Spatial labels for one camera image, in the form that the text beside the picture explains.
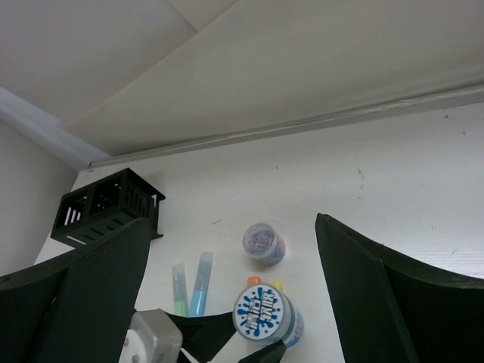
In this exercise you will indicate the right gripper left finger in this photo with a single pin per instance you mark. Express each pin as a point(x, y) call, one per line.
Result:
point(75, 307)

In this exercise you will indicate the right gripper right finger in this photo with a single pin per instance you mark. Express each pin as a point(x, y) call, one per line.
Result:
point(390, 307)

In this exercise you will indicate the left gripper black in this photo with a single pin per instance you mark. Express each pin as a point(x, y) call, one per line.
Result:
point(204, 337)

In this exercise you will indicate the blue-lidded clear jar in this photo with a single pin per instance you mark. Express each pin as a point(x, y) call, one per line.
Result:
point(264, 315)

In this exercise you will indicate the orange highlighter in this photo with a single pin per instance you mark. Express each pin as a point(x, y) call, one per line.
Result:
point(253, 280)

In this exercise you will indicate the blue highlighter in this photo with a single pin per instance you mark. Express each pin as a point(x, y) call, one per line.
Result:
point(201, 285)

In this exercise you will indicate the green highlighter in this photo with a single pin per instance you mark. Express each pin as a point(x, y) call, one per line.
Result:
point(179, 290)

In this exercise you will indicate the clear jar of paper clips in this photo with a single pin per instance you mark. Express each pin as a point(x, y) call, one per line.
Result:
point(263, 244)

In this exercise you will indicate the yellow highlighter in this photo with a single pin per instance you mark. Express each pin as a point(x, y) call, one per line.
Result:
point(277, 284)

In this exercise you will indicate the black two-compartment organizer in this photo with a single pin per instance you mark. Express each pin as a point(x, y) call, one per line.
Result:
point(88, 213)

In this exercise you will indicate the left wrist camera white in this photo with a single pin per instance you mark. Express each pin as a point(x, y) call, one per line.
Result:
point(152, 337)

